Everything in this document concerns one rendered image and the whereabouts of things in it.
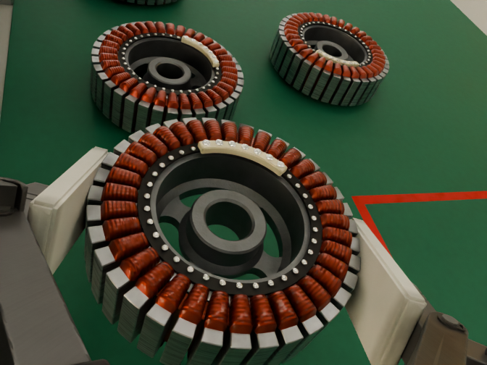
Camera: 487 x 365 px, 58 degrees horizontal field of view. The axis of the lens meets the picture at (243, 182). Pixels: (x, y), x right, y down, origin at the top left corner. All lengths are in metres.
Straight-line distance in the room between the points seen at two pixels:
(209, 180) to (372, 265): 0.08
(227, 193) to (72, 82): 0.20
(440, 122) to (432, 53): 0.15
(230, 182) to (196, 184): 0.02
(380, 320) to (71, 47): 0.32
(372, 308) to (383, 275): 0.01
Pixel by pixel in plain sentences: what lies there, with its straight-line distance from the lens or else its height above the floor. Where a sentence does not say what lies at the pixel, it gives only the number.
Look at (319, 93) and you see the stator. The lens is 0.41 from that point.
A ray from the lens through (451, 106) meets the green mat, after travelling 0.53.
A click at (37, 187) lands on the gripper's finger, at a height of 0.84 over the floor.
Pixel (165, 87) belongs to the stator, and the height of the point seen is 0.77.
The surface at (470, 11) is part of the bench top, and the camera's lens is 0.83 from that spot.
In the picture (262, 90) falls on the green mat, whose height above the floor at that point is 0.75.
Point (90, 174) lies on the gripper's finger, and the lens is 0.17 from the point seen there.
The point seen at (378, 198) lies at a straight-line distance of 0.36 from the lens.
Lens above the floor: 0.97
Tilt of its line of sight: 46 degrees down
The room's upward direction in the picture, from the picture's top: 23 degrees clockwise
